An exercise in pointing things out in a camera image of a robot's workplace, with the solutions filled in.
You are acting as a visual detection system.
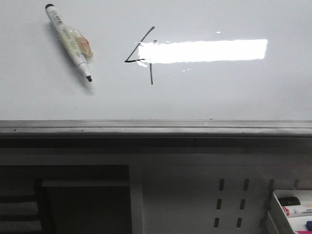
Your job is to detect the black marker cap in tray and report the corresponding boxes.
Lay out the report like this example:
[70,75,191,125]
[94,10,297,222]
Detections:
[278,196,301,206]

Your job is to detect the white whiteboard marker with tape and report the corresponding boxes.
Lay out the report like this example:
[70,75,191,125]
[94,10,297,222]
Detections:
[45,3,94,82]

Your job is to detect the white whiteboard aluminium frame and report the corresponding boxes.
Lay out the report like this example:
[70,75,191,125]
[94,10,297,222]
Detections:
[0,0,312,137]

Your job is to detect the dark shelf unit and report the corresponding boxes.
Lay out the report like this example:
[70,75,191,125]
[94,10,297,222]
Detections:
[0,165,132,234]

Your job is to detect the white storage tray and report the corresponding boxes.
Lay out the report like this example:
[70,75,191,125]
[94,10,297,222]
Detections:
[266,190,312,234]

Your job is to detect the white pegboard panel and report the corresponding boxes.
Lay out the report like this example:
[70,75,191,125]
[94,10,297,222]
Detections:
[129,154,312,234]

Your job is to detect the blue marker in tray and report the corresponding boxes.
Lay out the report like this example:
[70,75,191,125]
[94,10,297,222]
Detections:
[306,221,312,231]

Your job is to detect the red white marker in tray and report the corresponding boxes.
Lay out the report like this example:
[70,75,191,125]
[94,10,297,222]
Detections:
[282,205,312,217]

